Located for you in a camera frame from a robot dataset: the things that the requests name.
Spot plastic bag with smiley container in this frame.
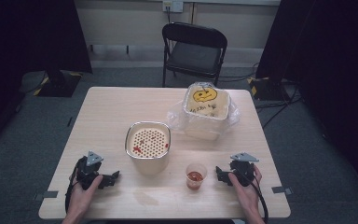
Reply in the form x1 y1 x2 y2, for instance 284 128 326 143
166 81 241 141

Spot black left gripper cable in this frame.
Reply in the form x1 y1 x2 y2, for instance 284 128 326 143
63 167 79 217

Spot clear plastic cup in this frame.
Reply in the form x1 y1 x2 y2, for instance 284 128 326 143
185 162 209 191

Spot black floor cable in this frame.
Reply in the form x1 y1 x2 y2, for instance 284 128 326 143
218 62 302 129

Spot white wall socket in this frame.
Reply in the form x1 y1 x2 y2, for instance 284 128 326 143
162 0 185 14

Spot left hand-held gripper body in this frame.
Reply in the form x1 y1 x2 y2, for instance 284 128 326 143
74 150 110 191

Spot black stand base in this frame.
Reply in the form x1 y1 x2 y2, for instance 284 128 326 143
36 69 82 98
247 76 291 102

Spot black folding chair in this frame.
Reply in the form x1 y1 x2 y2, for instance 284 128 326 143
160 21 228 89

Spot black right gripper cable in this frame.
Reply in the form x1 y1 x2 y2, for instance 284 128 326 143
249 179 270 224

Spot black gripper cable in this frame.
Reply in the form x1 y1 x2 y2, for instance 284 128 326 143
63 167 79 217
249 179 270 224

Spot person's left hand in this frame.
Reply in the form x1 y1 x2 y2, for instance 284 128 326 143
65 175 104 217

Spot grey tape strip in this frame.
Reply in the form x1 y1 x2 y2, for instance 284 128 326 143
271 186 294 196
34 190 60 202

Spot cream bucket with perforated strainer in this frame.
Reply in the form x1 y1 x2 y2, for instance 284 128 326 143
124 120 172 177

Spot person's right hand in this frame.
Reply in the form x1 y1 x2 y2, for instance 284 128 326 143
227 164 264 217

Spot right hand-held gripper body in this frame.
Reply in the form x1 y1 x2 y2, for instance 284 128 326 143
227 151 260 188

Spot dark curtain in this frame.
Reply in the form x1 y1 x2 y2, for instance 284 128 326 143
255 0 358 200

